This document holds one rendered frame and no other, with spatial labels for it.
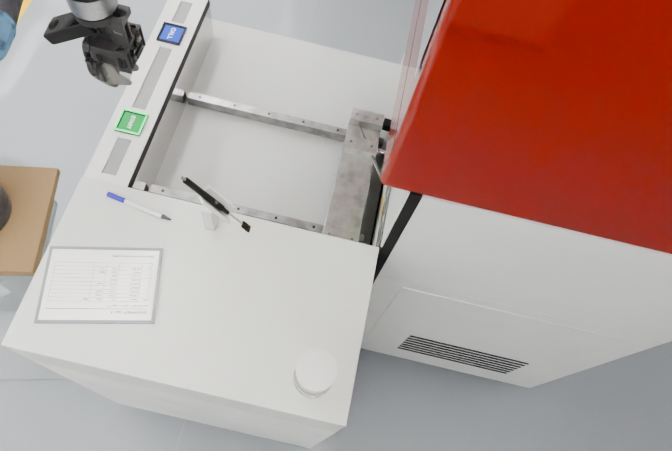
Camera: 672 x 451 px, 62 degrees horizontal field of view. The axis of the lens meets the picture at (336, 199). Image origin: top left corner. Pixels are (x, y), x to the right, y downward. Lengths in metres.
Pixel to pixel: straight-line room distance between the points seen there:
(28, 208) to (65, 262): 0.25
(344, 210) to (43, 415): 1.29
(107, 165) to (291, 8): 1.75
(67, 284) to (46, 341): 0.11
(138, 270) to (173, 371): 0.20
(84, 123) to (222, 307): 1.56
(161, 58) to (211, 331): 0.65
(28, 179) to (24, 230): 0.13
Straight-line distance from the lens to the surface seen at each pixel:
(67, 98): 2.62
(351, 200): 1.29
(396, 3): 2.96
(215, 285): 1.12
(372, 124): 1.37
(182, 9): 1.51
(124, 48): 1.06
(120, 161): 1.27
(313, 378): 0.98
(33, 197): 1.41
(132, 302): 1.13
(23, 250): 1.36
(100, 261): 1.17
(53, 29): 1.12
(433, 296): 1.36
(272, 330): 1.09
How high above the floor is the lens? 2.03
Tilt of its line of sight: 63 degrees down
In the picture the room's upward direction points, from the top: 15 degrees clockwise
